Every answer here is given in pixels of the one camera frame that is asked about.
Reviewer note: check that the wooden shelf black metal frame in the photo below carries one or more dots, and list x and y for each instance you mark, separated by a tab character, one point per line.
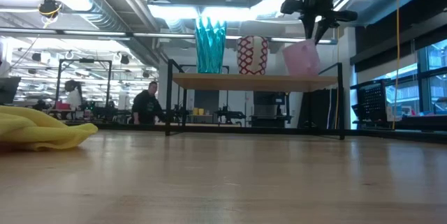
251	82

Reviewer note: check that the black metal background frame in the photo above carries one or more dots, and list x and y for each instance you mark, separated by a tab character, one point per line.
84	61

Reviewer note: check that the black perforated panel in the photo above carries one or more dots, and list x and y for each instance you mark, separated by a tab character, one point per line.
372	102

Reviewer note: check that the person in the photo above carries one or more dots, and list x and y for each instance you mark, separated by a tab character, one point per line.
146	105
73	95

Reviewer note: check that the pink plastic bowl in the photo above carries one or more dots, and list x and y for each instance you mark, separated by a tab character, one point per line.
301	59

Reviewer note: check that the yellow cloth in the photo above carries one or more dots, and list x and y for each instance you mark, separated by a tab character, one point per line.
38	130

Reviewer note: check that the dark monitor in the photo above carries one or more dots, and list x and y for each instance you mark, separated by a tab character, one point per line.
8	89

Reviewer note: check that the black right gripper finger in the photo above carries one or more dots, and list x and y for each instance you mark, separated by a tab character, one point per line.
309	27
322	30

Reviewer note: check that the black ceiling dome camera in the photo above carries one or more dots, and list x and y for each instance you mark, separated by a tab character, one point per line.
49	7

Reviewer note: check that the teal blue patterned cup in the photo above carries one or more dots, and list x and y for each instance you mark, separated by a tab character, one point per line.
210	47

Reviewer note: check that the red white patterned cup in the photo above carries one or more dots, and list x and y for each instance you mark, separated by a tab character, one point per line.
252	56

